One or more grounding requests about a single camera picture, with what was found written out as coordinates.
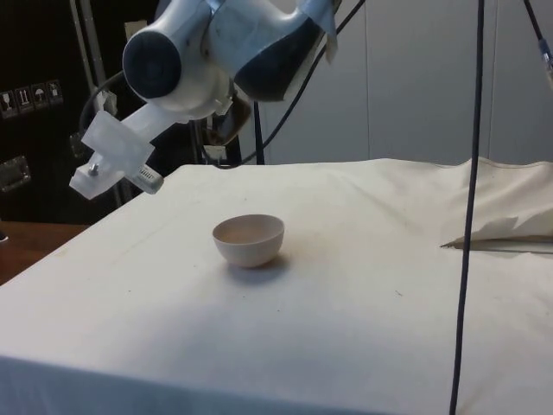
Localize black cable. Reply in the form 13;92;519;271
448;0;484;415
79;70;127;144
523;0;553;93
251;99;266;166
196;0;366;169

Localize black cabinet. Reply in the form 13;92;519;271
0;0;257;226

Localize white bowl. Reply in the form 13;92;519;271
212;213;286;270

